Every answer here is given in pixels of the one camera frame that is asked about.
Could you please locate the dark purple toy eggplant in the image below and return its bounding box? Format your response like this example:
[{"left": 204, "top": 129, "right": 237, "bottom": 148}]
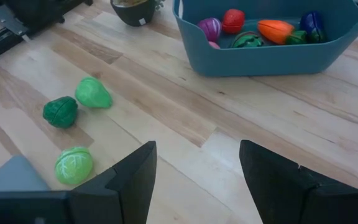
[{"left": 299, "top": 11, "right": 326, "bottom": 44}]

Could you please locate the teal plastic bin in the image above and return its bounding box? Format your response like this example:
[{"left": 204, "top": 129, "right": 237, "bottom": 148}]
[{"left": 172, "top": 0, "right": 358, "bottom": 78}]

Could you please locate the purple toy onion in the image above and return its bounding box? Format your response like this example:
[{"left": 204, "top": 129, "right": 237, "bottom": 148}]
[{"left": 196, "top": 17, "right": 223, "bottom": 43}]

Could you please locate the red toy strawberry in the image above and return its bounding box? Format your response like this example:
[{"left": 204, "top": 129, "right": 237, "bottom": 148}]
[{"left": 221, "top": 8, "right": 246, "bottom": 34}]

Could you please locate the grey folded cloth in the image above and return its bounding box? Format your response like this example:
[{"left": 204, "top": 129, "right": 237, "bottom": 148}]
[{"left": 0, "top": 155, "right": 51, "bottom": 192}]

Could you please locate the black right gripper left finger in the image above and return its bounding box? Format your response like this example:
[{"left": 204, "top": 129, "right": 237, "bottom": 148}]
[{"left": 69, "top": 141, "right": 157, "bottom": 224}]

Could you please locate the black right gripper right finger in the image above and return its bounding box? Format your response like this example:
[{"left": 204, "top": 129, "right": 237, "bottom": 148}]
[{"left": 240, "top": 139, "right": 358, "bottom": 224}]

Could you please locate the dark green toy broccoli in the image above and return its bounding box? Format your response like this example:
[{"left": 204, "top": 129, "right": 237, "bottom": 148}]
[{"left": 42, "top": 96, "right": 79, "bottom": 129}]

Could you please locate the light green toy cabbage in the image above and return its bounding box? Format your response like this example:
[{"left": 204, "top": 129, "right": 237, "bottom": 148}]
[{"left": 53, "top": 146, "right": 94, "bottom": 186}]

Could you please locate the striped green toy watermelon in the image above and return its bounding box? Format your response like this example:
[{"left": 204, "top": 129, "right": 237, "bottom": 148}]
[{"left": 231, "top": 30, "right": 264, "bottom": 49}]

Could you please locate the potted succulent plant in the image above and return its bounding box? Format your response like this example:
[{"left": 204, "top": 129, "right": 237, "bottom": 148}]
[{"left": 109, "top": 0, "right": 166, "bottom": 27}]

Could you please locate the orange toy carrot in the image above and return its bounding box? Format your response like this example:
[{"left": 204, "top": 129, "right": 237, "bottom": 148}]
[{"left": 257, "top": 19, "right": 307, "bottom": 46}]

